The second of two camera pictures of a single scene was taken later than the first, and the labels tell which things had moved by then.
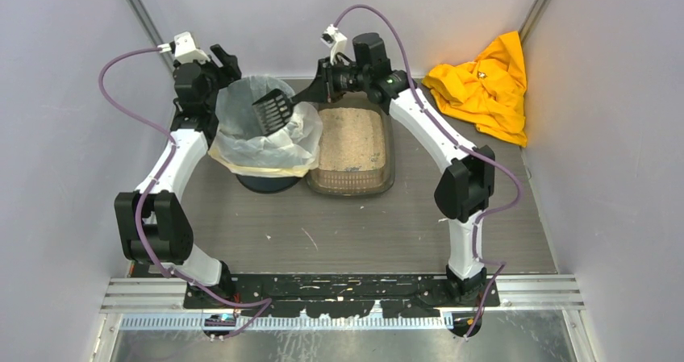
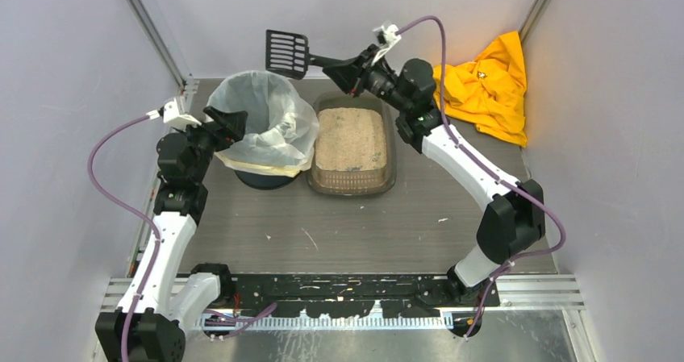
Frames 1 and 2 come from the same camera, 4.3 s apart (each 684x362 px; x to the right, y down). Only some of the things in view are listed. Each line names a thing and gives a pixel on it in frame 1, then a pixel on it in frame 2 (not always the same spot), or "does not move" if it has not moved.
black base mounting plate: x=340 y=296 does not move
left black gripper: x=222 y=62 -> x=212 y=130
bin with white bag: x=289 y=151 does not move
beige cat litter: x=351 y=139 does not move
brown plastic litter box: x=356 y=151 does not move
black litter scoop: x=273 y=110 -> x=289 y=53
